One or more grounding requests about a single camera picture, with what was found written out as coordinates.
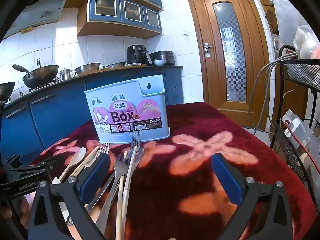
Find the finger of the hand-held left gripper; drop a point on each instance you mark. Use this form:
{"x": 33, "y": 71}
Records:
{"x": 53, "y": 163}
{"x": 27, "y": 156}

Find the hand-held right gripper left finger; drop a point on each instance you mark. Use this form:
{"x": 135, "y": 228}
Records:
{"x": 95, "y": 177}

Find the blue base cabinets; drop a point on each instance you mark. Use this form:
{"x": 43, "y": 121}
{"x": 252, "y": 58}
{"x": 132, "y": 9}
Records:
{"x": 50, "y": 115}

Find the white power strip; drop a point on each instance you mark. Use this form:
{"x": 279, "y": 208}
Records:
{"x": 297, "y": 127}

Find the gas stove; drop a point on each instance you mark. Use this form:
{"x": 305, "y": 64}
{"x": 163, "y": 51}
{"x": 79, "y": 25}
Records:
{"x": 43, "y": 87}

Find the wall switch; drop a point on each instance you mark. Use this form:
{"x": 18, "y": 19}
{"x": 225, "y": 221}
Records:
{"x": 185, "y": 33}

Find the white flat plate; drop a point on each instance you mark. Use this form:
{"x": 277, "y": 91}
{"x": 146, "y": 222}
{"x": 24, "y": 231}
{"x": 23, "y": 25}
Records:
{"x": 137, "y": 65}

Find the large translucent plastic bag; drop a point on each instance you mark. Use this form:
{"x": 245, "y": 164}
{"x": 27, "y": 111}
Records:
{"x": 286, "y": 12}

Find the small dark wok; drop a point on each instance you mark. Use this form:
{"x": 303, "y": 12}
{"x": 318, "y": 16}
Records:
{"x": 6, "y": 88}

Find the black air fryer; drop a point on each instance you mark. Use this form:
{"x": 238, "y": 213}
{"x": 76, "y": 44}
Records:
{"x": 136, "y": 53}

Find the wooden shelf unit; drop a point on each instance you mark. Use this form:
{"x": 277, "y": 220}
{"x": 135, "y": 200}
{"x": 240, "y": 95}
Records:
{"x": 268, "y": 12}

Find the steel kettle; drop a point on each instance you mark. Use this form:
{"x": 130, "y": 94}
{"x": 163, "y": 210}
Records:
{"x": 65, "y": 74}

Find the dark rice cooker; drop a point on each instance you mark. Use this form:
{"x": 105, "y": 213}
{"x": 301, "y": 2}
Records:
{"x": 162, "y": 56}

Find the white spoon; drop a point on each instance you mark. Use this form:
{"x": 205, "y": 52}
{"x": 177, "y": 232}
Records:
{"x": 78, "y": 155}

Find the red floral blanket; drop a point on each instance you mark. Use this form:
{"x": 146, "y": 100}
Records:
{"x": 200, "y": 170}

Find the light blue utensil box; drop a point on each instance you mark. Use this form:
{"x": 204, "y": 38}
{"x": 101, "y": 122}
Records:
{"x": 127, "y": 115}

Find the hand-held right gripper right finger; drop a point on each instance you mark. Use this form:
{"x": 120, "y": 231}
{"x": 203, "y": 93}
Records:
{"x": 226, "y": 180}

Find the person's left hand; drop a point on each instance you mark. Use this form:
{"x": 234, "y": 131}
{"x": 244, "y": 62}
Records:
{"x": 25, "y": 210}

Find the large dark wok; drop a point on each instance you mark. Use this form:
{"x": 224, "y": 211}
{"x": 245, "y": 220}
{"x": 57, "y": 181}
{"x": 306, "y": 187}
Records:
{"x": 42, "y": 73}

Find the wooden door with glass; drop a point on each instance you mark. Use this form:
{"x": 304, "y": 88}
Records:
{"x": 200, "y": 80}

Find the range hood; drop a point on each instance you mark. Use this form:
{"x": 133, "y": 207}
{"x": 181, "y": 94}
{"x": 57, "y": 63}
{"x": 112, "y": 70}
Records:
{"x": 37, "y": 12}

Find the blue wall cabinet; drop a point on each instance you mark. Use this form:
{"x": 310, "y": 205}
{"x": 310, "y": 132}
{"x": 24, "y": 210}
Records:
{"x": 110, "y": 25}

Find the steel mixing bowl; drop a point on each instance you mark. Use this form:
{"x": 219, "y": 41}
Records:
{"x": 87, "y": 68}

